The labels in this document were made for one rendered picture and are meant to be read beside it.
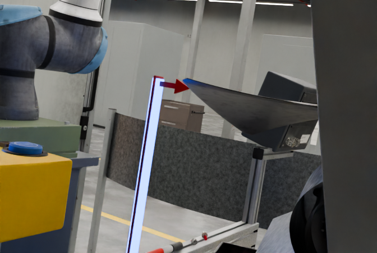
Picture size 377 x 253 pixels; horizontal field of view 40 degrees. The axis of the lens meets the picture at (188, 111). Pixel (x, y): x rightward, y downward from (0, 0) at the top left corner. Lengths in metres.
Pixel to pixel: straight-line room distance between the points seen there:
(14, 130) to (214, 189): 1.76
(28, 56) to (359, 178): 0.78
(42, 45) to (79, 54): 0.09
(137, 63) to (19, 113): 9.37
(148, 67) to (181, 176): 8.05
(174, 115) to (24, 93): 6.53
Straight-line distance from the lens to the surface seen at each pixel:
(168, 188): 2.76
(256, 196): 1.33
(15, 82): 1.08
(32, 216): 0.63
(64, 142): 1.06
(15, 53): 1.07
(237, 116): 0.83
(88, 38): 1.14
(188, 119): 7.44
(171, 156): 2.73
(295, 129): 1.42
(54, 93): 2.72
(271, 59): 7.29
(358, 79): 0.39
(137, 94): 10.48
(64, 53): 1.12
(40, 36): 1.09
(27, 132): 0.99
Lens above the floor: 1.19
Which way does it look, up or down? 3 degrees down
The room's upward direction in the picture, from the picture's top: 9 degrees clockwise
